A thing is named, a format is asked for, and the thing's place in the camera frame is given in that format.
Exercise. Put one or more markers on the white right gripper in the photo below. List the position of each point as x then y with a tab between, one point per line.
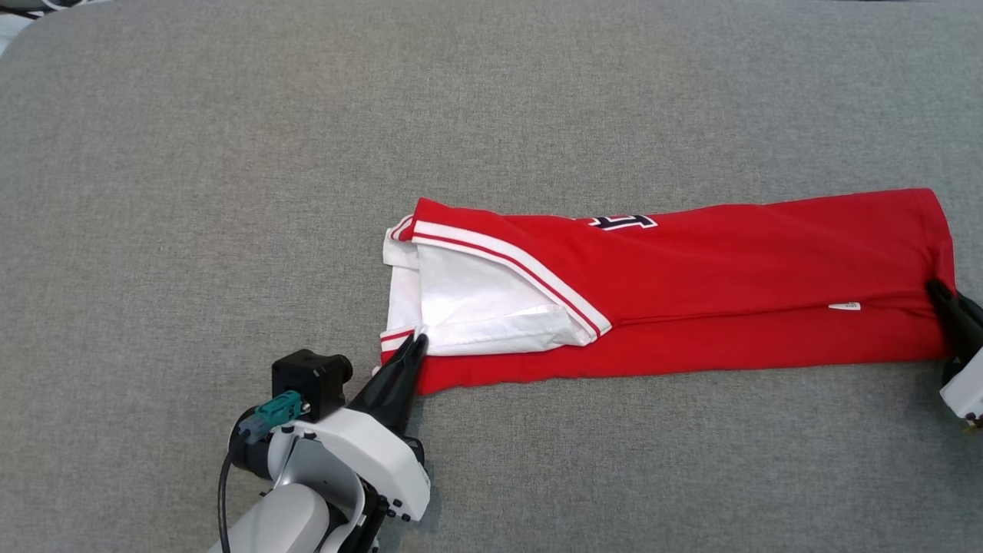
968	388

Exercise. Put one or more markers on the red jersey shirt white sleeves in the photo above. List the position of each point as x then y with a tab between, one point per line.
729	269

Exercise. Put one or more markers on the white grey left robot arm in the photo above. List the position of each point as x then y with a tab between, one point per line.
284	522

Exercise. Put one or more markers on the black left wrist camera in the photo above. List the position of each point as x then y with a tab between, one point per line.
307	380

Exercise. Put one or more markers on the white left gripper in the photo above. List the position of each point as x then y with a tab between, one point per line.
376	457

